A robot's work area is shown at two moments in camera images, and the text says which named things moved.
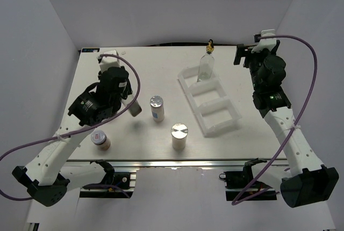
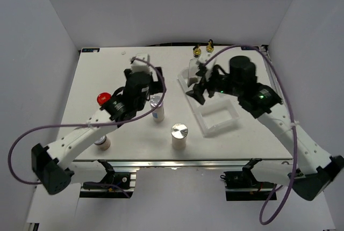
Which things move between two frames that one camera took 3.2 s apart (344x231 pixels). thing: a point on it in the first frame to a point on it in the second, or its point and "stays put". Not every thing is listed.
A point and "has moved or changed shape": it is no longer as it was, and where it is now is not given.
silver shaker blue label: x=156 y=104 stays put
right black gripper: x=242 y=51 to x=198 y=89
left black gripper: x=128 y=89 to x=156 y=86
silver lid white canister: x=179 y=131 stays put
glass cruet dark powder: x=134 y=108 has moved or changed shape
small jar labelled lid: x=100 y=138 stays put
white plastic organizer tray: x=213 y=109 stays put
